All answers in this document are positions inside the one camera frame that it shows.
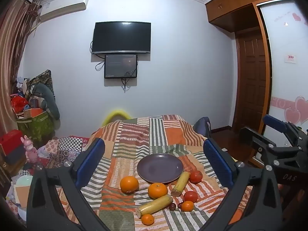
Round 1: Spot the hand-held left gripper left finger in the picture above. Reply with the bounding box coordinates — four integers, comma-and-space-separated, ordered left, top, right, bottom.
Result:
26, 138, 111, 231

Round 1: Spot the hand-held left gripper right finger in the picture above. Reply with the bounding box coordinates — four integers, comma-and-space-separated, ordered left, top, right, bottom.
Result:
203, 138, 283, 231

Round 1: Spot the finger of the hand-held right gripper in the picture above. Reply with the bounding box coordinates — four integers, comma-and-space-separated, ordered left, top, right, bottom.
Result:
263, 115, 308, 148
239, 126, 304, 166

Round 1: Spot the red tomato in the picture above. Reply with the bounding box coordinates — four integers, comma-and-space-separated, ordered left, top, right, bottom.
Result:
183, 191, 198, 203
190, 170, 203, 183

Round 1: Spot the yellow sugarcane piece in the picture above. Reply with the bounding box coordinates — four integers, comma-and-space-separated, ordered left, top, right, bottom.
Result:
170, 171, 190, 196
135, 194, 174, 219

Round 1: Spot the large orange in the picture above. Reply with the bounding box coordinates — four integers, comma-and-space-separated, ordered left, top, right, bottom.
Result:
148, 183, 168, 200
120, 176, 139, 194

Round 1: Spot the small mandarin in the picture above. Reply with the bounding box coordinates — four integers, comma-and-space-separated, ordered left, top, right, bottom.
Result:
141, 214, 155, 226
181, 201, 194, 212

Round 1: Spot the purple plate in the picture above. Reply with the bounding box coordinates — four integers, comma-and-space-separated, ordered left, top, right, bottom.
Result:
137, 153, 184, 184

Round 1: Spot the checkered quilt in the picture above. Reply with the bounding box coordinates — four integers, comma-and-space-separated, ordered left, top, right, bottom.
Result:
38, 136, 91, 169

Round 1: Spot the blue bag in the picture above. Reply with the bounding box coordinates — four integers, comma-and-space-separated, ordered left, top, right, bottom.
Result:
192, 117, 211, 136

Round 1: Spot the striped patchwork blanket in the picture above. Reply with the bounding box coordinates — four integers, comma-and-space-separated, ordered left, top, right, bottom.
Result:
55, 114, 255, 231

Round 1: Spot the yellow hoop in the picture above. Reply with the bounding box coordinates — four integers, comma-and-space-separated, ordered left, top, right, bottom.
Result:
102, 109, 132, 126

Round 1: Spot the brown wooden door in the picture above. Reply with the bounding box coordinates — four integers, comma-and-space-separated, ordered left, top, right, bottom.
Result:
234, 30, 272, 131

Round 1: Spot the pink toy figure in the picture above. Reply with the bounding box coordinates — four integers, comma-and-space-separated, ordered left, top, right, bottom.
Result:
20, 136, 39, 164

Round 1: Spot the green fabric storage box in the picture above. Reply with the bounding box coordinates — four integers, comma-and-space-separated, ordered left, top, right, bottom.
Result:
17, 111, 55, 143

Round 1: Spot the orange box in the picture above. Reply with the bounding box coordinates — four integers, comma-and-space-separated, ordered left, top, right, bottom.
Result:
23, 108, 44, 119

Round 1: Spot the red box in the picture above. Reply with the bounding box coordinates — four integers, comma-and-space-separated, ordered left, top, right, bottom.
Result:
0, 129, 25, 156

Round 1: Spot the white heart-print wardrobe door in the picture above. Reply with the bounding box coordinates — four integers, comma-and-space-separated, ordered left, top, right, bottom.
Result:
259, 0, 308, 150

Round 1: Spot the red plastic bag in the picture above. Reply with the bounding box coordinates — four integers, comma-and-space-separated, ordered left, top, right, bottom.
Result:
11, 95, 28, 113

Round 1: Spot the camouflage patterned cloth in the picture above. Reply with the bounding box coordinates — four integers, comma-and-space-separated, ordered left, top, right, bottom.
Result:
28, 69, 54, 95

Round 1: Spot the wooden overhead cabinet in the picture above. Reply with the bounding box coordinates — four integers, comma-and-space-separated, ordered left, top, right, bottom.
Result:
205, 0, 292, 32

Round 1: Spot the brown striped curtain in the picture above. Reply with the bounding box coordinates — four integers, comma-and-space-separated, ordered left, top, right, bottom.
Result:
0, 0, 41, 131

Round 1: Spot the white air conditioner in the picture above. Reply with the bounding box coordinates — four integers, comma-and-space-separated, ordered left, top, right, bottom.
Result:
39, 0, 90, 23

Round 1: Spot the small wall-mounted monitor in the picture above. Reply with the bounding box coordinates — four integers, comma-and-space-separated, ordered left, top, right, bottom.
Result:
104, 54, 137, 79

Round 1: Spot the wall-mounted black television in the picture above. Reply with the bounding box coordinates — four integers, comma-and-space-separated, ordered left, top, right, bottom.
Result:
92, 22, 151, 54

